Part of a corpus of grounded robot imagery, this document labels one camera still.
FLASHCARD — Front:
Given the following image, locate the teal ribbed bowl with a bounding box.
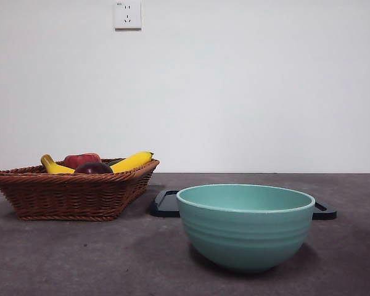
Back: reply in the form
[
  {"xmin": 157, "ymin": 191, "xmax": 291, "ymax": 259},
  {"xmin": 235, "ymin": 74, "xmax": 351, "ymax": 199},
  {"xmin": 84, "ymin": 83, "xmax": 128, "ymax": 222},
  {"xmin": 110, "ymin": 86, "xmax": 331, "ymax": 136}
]
[{"xmin": 176, "ymin": 183, "xmax": 316, "ymax": 273}]

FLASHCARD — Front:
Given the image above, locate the dark purple plum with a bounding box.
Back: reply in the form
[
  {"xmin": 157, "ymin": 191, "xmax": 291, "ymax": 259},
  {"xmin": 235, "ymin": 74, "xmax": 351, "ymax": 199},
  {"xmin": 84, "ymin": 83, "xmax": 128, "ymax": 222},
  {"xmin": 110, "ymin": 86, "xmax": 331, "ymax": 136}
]
[{"xmin": 74, "ymin": 162, "xmax": 114, "ymax": 175}]

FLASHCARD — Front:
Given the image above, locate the yellow banana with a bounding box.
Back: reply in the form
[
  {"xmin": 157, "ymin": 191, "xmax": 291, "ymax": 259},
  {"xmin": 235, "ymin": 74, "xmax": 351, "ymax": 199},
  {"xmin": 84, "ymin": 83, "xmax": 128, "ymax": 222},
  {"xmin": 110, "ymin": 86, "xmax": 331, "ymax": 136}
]
[{"xmin": 40, "ymin": 150, "xmax": 155, "ymax": 175}]

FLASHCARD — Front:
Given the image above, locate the red apple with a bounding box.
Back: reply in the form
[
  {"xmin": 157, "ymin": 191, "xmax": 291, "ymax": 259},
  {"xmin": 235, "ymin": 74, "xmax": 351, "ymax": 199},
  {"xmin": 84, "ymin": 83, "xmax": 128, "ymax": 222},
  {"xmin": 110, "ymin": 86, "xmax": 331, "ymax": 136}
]
[{"xmin": 64, "ymin": 152, "xmax": 102, "ymax": 170}]

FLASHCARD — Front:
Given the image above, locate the black rectangular tray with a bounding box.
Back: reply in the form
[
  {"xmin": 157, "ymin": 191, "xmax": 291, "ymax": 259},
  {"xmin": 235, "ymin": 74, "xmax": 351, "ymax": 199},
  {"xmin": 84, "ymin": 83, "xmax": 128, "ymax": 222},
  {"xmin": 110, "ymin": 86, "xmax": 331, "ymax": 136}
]
[{"xmin": 150, "ymin": 189, "xmax": 339, "ymax": 221}]

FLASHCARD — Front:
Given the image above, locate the brown wicker basket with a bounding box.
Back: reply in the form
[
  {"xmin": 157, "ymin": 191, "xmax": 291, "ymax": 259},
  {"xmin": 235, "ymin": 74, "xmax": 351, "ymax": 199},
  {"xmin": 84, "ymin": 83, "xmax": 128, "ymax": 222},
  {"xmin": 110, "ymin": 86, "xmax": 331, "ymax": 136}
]
[{"xmin": 0, "ymin": 158, "xmax": 160, "ymax": 221}]

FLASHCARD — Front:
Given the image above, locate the white wall socket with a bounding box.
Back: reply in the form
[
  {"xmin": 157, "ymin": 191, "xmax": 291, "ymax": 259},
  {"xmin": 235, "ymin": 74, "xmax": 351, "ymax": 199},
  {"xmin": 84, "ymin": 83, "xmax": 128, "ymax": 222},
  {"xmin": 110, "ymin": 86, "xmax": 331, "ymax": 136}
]
[{"xmin": 114, "ymin": 1, "xmax": 142, "ymax": 31}]

